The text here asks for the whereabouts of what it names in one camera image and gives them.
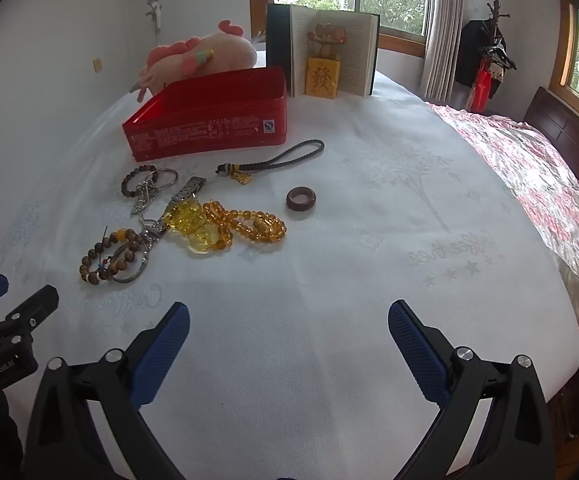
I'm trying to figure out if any white curtain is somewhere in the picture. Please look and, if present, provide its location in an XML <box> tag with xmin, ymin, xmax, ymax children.
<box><xmin>419</xmin><ymin>0</ymin><xmax>465</xmax><ymax>101</ymax></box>

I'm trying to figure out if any dark wooden headboard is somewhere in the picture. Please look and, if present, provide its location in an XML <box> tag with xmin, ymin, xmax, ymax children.
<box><xmin>522</xmin><ymin>86</ymin><xmax>579</xmax><ymax>196</ymax></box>

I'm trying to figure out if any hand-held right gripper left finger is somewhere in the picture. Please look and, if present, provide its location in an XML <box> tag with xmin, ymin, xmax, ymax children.
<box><xmin>24</xmin><ymin>301</ymin><xmax>191</xmax><ymax>480</ymax></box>

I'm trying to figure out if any red plastic box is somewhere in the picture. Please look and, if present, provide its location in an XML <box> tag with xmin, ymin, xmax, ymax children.
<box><xmin>122</xmin><ymin>66</ymin><xmax>289</xmax><ymax>163</ymax></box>

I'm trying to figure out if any wooden bead bracelet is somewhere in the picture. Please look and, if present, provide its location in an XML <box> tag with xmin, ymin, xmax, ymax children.
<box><xmin>78</xmin><ymin>227</ymin><xmax>143</xmax><ymax>285</ymax></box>

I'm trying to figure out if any pink plush toy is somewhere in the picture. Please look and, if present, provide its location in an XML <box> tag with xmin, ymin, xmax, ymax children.
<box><xmin>130</xmin><ymin>20</ymin><xmax>259</xmax><ymax>106</ymax></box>

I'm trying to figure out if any metal watch band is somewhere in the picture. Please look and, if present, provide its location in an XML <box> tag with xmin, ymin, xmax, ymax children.
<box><xmin>140</xmin><ymin>176</ymin><xmax>206</xmax><ymax>246</ymax></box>

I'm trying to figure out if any amber bead necklace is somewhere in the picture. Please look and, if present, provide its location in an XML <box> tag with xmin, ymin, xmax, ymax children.
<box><xmin>202</xmin><ymin>200</ymin><xmax>288</xmax><ymax>253</ymax></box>

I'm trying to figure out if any red bag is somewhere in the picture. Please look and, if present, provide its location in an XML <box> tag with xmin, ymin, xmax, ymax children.
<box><xmin>469</xmin><ymin>57</ymin><xmax>500</xmax><ymax>113</ymax></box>

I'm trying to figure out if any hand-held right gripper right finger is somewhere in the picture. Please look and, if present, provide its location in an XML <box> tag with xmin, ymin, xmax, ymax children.
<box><xmin>387</xmin><ymin>300</ymin><xmax>555</xmax><ymax>480</ymax></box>

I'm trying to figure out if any black braided cord lanyard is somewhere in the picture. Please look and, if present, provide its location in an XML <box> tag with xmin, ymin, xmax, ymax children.
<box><xmin>216</xmin><ymin>140</ymin><xmax>325</xmax><ymax>185</ymax></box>

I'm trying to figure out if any open book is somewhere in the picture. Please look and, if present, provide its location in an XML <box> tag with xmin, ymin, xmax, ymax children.
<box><xmin>266</xmin><ymin>3</ymin><xmax>381</xmax><ymax>98</ymax></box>

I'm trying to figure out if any pink floral quilt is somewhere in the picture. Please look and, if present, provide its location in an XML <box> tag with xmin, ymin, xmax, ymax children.
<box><xmin>427</xmin><ymin>101</ymin><xmax>579</xmax><ymax>321</ymax></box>

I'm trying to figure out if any small silver ring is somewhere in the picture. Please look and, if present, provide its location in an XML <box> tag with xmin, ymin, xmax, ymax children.
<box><xmin>150</xmin><ymin>168</ymin><xmax>179</xmax><ymax>192</ymax></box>

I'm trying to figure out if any yellow amber pendant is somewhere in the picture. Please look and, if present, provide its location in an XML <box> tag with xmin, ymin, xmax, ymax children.
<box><xmin>164</xmin><ymin>199</ymin><xmax>220</xmax><ymax>256</ymax></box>

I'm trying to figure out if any wooden coat rack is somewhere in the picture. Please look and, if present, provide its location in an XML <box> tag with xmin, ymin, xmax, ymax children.
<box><xmin>479</xmin><ymin>0</ymin><xmax>517</xmax><ymax>71</ymax></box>

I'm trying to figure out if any dark bead bracelet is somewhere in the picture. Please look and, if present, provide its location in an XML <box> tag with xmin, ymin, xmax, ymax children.
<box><xmin>121</xmin><ymin>165</ymin><xmax>163</xmax><ymax>199</ymax></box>

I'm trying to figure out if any mouse figurine on cheese block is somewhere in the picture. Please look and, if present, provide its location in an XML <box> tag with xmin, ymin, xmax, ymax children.
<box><xmin>303</xmin><ymin>22</ymin><xmax>344</xmax><ymax>98</ymax></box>

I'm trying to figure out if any brown wooden ring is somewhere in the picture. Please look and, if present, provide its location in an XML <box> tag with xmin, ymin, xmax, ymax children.
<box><xmin>286</xmin><ymin>186</ymin><xmax>318</xmax><ymax>212</ymax></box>

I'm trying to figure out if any black coat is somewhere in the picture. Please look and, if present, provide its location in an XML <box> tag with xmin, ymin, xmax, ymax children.
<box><xmin>454</xmin><ymin>19</ymin><xmax>507</xmax><ymax>88</ymax></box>

